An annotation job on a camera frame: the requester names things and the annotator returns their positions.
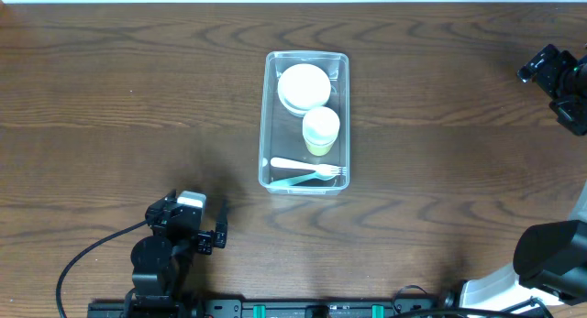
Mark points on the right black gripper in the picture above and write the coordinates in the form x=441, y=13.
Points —
x=576, y=120

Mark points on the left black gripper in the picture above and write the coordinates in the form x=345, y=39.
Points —
x=157, y=212

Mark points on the mint green plastic spoon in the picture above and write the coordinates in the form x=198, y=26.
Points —
x=302, y=178

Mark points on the white plastic fork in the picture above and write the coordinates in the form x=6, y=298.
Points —
x=325, y=169

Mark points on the yellow plastic cup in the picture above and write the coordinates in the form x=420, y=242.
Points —
x=319, y=149

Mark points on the grey plastic bowl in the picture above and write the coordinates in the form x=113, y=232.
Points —
x=293, y=110

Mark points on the white plastic cup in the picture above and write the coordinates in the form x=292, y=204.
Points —
x=321, y=126

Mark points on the white plastic bowl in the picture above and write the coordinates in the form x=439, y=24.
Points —
x=304, y=86

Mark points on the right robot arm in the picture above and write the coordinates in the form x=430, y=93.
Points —
x=549, y=264

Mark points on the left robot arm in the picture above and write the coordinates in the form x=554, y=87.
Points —
x=162, y=261

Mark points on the clear plastic container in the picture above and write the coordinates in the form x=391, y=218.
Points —
x=281, y=132

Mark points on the black mounting rail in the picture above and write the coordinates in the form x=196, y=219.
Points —
x=234, y=308

